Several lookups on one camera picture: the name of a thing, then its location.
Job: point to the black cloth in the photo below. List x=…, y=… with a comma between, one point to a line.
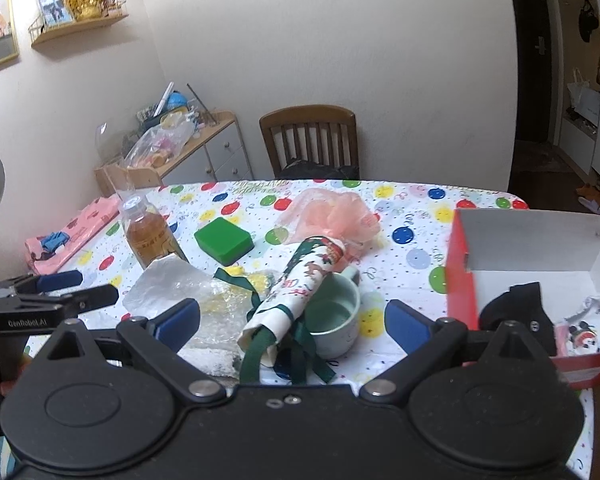
x=520, y=305

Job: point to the balloon print tablecloth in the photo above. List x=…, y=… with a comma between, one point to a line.
x=420, y=260

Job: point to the wooden chair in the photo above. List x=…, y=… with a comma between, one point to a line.
x=307, y=115

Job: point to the printed apron green ribbon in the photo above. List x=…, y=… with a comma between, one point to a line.
x=300, y=285

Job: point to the red cardboard box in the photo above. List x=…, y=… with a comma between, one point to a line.
x=530, y=240

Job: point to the dark wooden door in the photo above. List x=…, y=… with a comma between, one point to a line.
x=535, y=85

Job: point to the white drawer cabinet wooden top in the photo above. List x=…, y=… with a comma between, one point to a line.
x=220, y=155

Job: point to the pink mesh bath pouf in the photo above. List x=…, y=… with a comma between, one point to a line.
x=330, y=215

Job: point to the pile of shoes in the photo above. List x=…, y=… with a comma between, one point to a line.
x=597, y=197

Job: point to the pink printed cloth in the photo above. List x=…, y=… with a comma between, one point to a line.
x=80, y=225

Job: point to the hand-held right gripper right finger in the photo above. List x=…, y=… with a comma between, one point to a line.
x=405, y=322

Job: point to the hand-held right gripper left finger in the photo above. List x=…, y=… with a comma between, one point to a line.
x=180, y=322

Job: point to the white plastic bag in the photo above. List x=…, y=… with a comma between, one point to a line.
x=582, y=97

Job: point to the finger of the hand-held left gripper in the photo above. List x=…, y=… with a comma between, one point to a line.
x=95, y=296
x=60, y=280

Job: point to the white cartoon print cloth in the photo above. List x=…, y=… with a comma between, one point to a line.
x=580, y=335

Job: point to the clear bubble wrap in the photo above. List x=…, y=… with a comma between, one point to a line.
x=170, y=280

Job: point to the wooden wall shelf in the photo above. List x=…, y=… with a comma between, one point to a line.
x=80, y=27

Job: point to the clear plastic bag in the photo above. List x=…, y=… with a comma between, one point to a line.
x=155, y=147

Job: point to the small blue cloth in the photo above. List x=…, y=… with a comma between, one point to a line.
x=55, y=241

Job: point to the green square box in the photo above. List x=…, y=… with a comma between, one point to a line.
x=222, y=240

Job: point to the mint green cup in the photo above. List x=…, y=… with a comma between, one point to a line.
x=330, y=330

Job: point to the small framed photo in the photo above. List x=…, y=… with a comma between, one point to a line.
x=55, y=10

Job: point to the black hanging bag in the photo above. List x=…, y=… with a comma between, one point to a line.
x=588, y=20

